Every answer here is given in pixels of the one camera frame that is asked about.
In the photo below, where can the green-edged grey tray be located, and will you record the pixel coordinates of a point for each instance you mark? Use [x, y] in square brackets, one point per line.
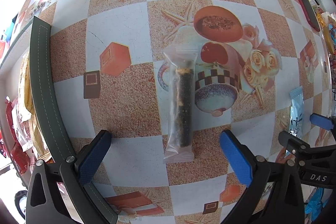
[42, 82]

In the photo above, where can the dark red snack packet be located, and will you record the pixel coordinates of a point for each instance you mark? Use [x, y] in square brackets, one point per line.
[9, 115]

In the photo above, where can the red snack packet white print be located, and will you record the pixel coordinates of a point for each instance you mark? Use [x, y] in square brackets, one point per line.
[18, 161]

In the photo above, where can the pink printed snack packet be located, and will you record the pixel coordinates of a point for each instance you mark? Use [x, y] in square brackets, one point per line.
[23, 119]

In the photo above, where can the person's right hand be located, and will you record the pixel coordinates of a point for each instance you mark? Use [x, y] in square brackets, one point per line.
[316, 200]

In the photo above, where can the light blue snack packet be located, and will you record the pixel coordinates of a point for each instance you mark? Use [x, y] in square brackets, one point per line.
[296, 113]

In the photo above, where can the black wheel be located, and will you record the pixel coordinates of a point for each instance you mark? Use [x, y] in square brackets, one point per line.
[19, 201]

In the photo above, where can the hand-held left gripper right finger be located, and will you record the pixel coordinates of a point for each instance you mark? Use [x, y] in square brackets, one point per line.
[236, 158]

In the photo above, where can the gold snack packet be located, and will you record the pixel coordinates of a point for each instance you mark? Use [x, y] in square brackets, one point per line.
[26, 87]

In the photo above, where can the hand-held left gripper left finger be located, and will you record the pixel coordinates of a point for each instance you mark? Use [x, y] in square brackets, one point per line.
[94, 158]

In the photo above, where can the clear packet with seaweed roll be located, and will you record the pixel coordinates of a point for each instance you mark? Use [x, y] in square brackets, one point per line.
[180, 103]

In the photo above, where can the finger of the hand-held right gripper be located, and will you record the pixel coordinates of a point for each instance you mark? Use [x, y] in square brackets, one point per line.
[291, 141]
[323, 121]

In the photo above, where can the yellow bag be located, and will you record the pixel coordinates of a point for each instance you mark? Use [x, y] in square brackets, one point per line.
[329, 35]

